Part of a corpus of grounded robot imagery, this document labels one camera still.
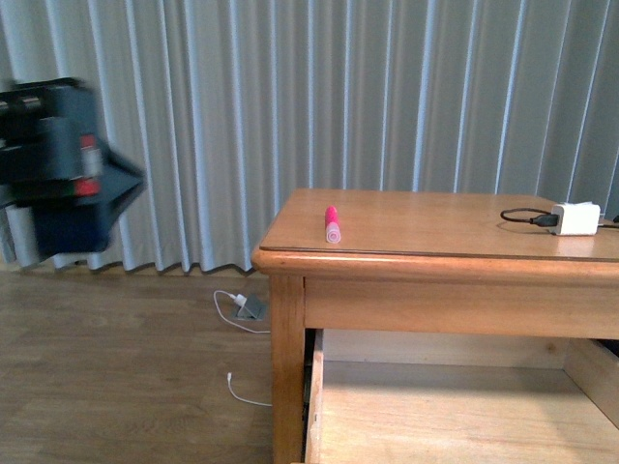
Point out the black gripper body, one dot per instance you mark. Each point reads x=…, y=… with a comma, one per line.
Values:
x=55, y=164

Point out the pink marker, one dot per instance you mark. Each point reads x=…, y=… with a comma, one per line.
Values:
x=332, y=229

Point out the wooden top drawer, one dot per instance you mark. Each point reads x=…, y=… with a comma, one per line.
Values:
x=377, y=397

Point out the grey pleated curtain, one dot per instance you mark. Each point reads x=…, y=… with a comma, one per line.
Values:
x=229, y=106

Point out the white plug charger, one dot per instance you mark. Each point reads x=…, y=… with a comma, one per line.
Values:
x=240, y=299

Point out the grey floor socket box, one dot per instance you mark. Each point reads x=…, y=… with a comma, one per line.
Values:
x=253, y=310

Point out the wooden nightstand cabinet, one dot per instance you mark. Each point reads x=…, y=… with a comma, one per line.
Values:
x=421, y=263

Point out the white power adapter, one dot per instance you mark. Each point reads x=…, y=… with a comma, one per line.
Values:
x=576, y=219

